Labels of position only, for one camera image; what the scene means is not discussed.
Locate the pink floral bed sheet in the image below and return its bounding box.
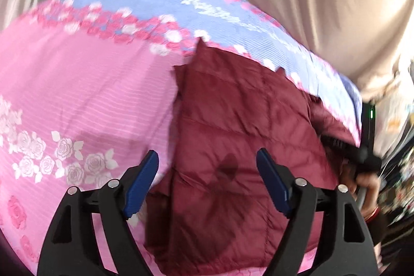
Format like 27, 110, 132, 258
0, 0, 363, 276

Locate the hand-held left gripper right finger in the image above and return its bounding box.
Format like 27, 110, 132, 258
256, 148, 379, 276

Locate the person's right hand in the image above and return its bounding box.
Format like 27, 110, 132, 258
343, 165, 381, 220

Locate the maroon quilted puffer jacket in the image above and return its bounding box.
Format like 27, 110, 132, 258
145, 38, 361, 271

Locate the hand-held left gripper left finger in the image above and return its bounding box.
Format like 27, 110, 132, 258
37, 150, 160, 276

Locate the pale floral curtain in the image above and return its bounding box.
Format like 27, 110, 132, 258
372, 61, 414, 163

